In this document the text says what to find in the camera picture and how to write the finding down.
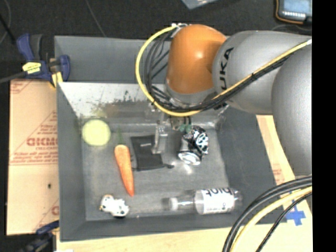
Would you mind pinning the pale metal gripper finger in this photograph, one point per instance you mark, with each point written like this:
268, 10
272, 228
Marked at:
164, 143
157, 140

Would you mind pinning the crushed black and white can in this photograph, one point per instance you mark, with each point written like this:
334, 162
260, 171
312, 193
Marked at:
195, 143

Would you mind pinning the orange toy carrot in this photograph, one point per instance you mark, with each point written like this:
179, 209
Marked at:
124, 164

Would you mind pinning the grey metal bin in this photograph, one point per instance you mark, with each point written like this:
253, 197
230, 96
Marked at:
199, 177

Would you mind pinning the yellow-green ball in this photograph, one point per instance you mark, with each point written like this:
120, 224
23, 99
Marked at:
96, 132

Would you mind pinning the clear plastic bottle white label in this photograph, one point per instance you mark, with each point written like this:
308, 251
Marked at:
215, 201

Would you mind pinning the white toy animal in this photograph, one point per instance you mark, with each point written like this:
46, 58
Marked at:
114, 206

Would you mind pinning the brown cardboard board red print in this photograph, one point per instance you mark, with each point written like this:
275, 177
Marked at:
31, 130

